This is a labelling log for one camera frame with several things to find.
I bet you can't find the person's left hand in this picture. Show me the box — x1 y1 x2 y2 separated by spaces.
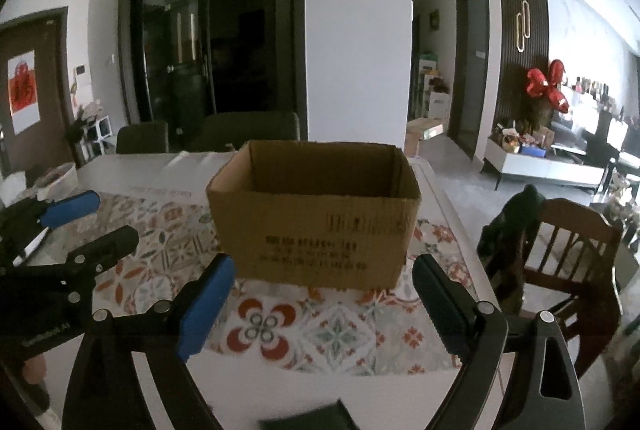
22 354 50 412

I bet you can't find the white plastic basket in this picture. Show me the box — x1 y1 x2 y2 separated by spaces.
35 162 78 201

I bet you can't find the black garment on chair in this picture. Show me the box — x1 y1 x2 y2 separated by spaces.
476 184 546 315

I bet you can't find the dark dining chair left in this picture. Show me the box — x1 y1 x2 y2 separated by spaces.
116 121 169 155

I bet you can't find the dark dining chair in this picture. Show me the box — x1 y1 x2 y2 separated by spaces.
116 121 169 155
188 111 300 153

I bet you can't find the wooden chair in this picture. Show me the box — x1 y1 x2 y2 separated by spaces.
521 198 623 377

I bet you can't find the red fu door poster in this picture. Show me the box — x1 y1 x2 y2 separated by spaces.
6 50 40 135

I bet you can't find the brown cardboard box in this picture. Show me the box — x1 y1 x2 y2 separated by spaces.
206 141 421 290

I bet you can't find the white tv cabinet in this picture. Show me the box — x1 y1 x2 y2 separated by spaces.
483 141 605 190

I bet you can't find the dark dining chair right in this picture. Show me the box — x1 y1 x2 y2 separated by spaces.
188 111 300 153

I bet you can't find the white storage box in hallway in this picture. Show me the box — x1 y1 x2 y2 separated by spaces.
427 92 450 122

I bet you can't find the dark glass sliding door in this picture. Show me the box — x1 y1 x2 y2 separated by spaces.
118 0 308 149

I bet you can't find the red balloon flower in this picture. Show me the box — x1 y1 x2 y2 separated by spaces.
525 59 570 113

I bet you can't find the dark hallway door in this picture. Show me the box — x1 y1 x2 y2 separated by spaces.
448 0 490 158

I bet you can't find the gold clip wall light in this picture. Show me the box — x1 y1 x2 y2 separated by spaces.
515 0 532 52

